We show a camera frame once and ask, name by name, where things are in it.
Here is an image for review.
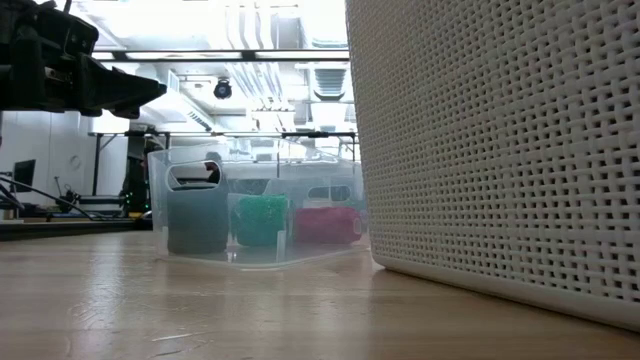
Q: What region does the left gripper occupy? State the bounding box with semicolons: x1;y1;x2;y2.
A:
0;0;168;120

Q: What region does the clear plastic storage bin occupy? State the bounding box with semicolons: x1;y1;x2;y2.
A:
147;144;372;271

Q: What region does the dark grey bandage roll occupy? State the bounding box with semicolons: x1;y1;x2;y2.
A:
166;187;230;255

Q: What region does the green bandage roll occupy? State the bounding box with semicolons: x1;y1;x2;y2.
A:
234;194;290;247

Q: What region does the pink bandage roll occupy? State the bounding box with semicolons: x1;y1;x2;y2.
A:
294;206;363;245

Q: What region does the white perforated plastic basket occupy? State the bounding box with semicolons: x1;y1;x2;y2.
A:
344;0;640;334

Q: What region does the black overhead crossbeam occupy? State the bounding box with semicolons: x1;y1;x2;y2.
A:
92;49;351;63

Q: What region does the black computer monitor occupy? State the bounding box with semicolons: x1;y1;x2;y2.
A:
13;158;37;194

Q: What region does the black overhead camera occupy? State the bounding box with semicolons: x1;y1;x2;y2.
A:
213;78;234;100

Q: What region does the black background workstation frame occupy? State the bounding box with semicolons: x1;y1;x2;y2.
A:
89;129;359;201

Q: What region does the black table rig frame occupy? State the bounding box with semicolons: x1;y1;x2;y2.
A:
0;218;154;242

